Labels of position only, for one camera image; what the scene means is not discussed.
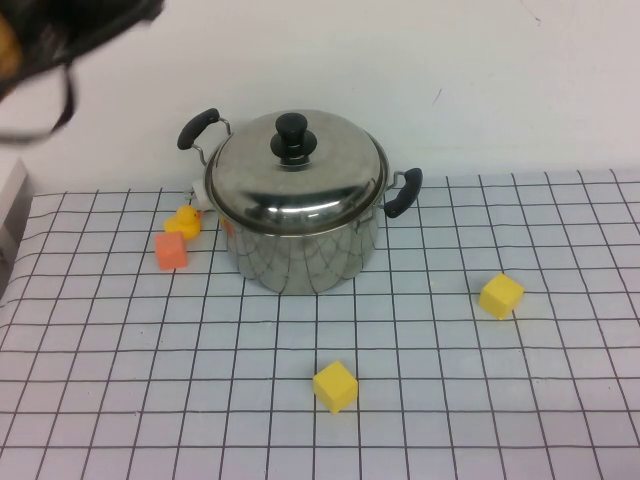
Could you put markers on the orange foam cube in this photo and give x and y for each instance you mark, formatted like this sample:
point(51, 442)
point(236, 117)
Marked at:
point(171, 252)

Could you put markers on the yellow foam cube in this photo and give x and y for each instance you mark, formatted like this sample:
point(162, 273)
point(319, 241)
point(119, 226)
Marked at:
point(335, 389)
point(500, 296)

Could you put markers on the yellow rubber duck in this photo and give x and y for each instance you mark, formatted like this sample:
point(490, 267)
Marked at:
point(186, 222)

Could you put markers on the white power adapter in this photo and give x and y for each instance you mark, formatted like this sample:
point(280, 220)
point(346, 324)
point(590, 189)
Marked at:
point(200, 194)

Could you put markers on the white black grid tablecloth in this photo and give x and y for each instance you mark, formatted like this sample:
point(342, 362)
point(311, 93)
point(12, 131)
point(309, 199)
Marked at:
point(400, 375)

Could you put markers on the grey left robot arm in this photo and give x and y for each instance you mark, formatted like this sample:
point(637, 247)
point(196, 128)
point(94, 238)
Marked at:
point(75, 25)

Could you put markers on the stainless steel pot lid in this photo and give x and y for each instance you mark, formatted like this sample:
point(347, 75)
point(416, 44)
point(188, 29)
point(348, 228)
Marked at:
point(300, 190)

